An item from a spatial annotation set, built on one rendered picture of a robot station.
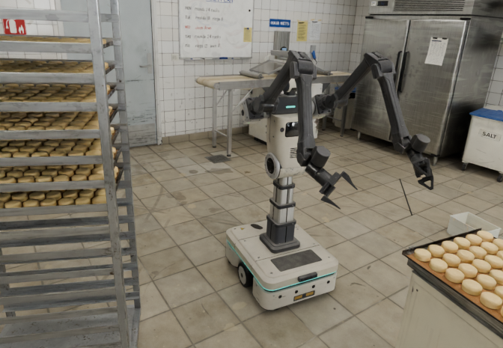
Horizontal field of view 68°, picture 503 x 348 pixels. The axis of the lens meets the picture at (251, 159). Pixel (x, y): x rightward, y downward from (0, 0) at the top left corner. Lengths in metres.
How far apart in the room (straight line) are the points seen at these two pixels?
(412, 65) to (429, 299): 4.07
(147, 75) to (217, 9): 1.29
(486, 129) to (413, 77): 1.03
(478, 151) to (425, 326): 3.88
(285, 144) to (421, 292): 1.09
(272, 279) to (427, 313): 1.02
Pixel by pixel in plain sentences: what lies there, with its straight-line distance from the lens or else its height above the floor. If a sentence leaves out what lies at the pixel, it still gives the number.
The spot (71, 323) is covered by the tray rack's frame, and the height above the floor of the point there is 0.15.
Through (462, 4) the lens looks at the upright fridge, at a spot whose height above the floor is 1.89.
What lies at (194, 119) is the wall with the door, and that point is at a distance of 5.36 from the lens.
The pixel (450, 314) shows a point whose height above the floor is 0.79.
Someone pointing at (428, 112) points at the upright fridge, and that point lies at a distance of 5.09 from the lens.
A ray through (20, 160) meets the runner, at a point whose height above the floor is 1.15.
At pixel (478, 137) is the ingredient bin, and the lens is 5.13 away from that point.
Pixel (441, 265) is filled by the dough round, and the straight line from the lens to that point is 1.32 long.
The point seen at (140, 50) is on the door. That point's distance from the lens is 4.98.
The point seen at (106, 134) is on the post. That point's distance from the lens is 1.30.
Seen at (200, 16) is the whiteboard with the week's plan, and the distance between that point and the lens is 5.23.
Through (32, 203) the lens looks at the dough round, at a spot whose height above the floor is 0.97.
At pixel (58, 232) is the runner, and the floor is 0.87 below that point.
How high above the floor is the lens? 1.59
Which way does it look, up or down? 20 degrees down
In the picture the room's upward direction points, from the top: 3 degrees clockwise
